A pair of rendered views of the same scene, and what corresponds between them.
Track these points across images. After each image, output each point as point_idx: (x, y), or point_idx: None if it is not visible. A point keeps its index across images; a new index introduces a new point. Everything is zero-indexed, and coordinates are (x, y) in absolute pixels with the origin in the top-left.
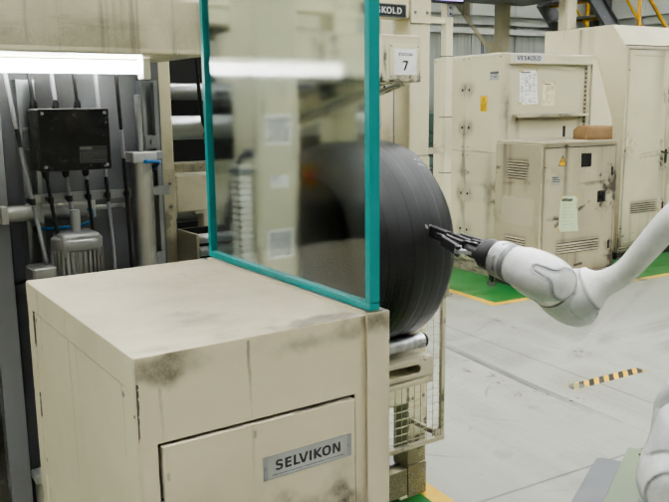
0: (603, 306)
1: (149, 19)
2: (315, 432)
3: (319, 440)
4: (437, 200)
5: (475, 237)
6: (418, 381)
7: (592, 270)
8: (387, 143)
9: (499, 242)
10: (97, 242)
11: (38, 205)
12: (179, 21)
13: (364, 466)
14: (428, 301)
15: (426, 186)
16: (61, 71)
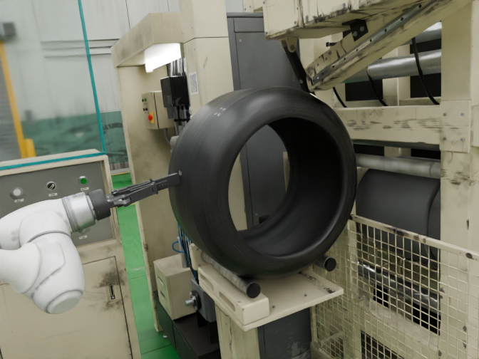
0: (18, 292)
1: (142, 30)
2: None
3: None
4: (192, 151)
5: (137, 190)
6: (235, 320)
7: (24, 249)
8: (244, 91)
9: (80, 192)
10: (174, 142)
11: (186, 122)
12: (146, 27)
13: None
14: (198, 243)
15: (196, 136)
16: (167, 60)
